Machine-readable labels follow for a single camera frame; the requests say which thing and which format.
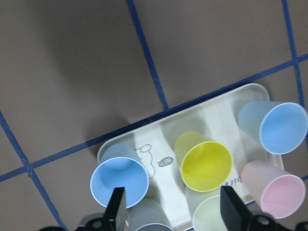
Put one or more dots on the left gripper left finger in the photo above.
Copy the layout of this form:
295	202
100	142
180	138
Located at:
114	218

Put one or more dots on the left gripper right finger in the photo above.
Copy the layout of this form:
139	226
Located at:
236	215

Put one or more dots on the light blue plastic cup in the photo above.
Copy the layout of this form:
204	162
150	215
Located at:
119	166

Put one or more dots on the cream plastic cup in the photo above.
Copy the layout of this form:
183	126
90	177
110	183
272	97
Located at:
204	208

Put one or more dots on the grey plastic cup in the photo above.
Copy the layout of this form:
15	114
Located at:
148	215

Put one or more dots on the pink plastic cup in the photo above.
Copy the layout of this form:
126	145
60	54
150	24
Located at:
277	192

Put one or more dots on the yellow plastic cup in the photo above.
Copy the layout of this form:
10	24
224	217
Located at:
205	164

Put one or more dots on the blue cup in tray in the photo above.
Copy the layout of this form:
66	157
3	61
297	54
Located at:
279	127

